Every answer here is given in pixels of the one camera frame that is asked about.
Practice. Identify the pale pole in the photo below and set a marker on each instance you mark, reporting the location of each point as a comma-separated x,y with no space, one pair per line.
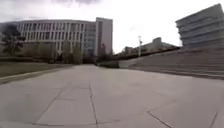
140,46

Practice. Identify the grass field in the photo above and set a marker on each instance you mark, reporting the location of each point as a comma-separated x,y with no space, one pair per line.
23,68

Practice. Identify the row of trees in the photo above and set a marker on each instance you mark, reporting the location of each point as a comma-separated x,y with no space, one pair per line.
53,53

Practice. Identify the low building with roof box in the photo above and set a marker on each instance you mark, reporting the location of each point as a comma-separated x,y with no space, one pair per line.
156,45

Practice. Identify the grey concrete slab pavement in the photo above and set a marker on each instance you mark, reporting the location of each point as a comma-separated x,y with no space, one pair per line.
110,96

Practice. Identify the dark tree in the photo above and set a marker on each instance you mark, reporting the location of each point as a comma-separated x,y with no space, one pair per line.
11,41

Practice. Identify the grey concrete steps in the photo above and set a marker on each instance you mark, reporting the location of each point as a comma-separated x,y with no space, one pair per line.
180,63

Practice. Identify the banded grey block building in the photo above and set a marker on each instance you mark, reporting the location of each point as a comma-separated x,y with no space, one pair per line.
203,28

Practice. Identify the long concrete kerb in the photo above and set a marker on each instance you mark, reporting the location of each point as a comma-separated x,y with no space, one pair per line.
20,78

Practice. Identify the large curved grey building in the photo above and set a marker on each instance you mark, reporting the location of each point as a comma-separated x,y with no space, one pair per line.
66,33

